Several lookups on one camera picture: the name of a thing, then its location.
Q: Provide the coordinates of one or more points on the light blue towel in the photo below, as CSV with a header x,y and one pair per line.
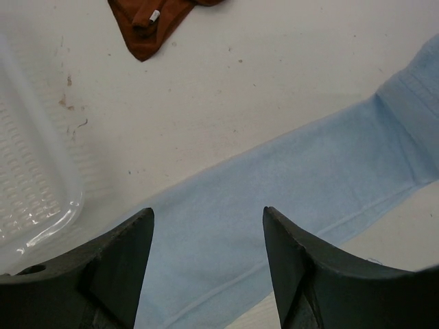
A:
x,y
334,177

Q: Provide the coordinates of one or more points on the white perforated plastic basket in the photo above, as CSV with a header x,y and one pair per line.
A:
x,y
42,189

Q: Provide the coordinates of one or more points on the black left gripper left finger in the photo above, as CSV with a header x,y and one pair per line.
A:
x,y
96,285

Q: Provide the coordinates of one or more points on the brown rust towel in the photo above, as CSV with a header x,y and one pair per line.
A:
x,y
146,24

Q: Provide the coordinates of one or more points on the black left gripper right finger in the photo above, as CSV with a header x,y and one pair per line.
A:
x,y
318,285

